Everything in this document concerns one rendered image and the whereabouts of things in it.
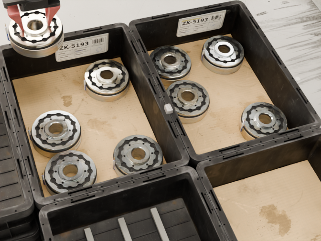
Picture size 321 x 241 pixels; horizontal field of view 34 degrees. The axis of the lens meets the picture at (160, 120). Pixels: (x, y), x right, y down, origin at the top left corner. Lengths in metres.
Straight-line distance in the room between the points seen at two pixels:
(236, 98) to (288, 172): 0.22
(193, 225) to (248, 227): 0.11
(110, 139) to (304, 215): 0.44
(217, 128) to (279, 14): 0.61
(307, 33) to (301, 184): 0.63
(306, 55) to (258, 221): 0.65
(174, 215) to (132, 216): 0.08
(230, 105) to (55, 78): 0.41
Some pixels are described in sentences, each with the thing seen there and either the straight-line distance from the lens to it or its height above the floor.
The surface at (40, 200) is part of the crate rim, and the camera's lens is 0.96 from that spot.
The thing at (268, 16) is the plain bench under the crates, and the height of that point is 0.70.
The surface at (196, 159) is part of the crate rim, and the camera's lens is 1.01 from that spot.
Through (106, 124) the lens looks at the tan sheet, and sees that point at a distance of 1.16.
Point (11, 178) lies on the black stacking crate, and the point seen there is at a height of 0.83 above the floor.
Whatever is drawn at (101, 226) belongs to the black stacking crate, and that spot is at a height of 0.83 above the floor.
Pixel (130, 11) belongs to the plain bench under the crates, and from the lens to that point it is 1.59.
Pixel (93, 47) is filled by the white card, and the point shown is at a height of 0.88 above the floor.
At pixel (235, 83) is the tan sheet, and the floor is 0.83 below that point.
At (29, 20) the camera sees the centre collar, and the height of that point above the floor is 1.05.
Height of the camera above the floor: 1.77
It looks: 54 degrees down
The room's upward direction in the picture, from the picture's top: 9 degrees clockwise
